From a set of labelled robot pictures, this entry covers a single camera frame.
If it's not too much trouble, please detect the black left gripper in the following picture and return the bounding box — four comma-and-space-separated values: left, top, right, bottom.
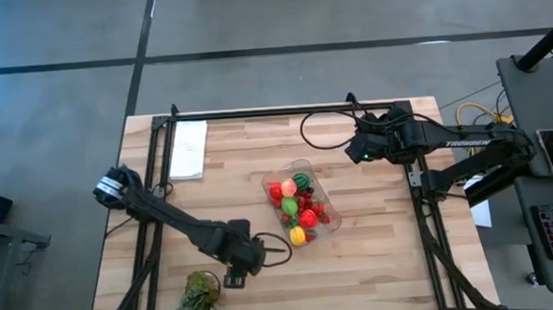
210, 216, 270, 292

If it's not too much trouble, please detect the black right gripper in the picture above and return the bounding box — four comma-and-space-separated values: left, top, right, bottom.
343, 107, 426, 168

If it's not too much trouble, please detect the yellow toy lemon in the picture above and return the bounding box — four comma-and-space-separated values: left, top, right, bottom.
288, 225, 308, 248

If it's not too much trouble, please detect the green striped toy watermelon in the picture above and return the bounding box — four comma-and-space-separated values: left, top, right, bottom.
291, 171, 312, 193

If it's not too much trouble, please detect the green toy fruit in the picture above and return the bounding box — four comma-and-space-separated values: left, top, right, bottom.
280, 196, 301, 218

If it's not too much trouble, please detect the pink toy peach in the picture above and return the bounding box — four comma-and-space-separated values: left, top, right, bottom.
279, 177, 299, 198

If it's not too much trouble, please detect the red toy apple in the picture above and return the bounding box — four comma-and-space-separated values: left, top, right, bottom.
298, 208, 320, 229

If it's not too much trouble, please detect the clear plastic storage container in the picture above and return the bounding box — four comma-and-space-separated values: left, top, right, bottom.
259, 156, 345, 250

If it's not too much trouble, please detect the red toy tomato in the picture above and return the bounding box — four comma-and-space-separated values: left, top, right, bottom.
268, 181, 284, 203

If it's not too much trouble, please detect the green potted succulent plant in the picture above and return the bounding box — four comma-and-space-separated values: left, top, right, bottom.
164, 268, 224, 310

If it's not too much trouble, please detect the black desk leg bar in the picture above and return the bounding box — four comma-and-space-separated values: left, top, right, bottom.
463, 157, 534, 208

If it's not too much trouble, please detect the white paper sheet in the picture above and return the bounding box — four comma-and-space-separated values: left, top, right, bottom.
166, 119, 212, 182
464, 175, 494, 229

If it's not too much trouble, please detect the grey desk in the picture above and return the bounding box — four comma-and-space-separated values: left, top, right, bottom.
513, 174, 553, 300
494, 53, 553, 181

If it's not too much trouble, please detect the black metal pole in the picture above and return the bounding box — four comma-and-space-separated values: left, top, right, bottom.
511, 10, 553, 73

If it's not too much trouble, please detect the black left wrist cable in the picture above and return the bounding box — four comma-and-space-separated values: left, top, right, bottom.
253, 229, 295, 270

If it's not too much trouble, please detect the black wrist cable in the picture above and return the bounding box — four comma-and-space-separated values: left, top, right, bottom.
298, 104, 378, 153
253, 229, 295, 270

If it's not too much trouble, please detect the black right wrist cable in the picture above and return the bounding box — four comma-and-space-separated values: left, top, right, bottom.
298, 104, 378, 153

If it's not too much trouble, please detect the grey metal base plate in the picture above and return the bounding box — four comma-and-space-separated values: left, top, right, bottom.
406, 169, 427, 190

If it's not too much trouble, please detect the black metal rig frame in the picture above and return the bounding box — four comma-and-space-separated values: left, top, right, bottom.
75, 83, 501, 310

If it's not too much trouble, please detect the yellow power cable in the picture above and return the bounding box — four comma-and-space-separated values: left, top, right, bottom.
454, 99, 516, 130

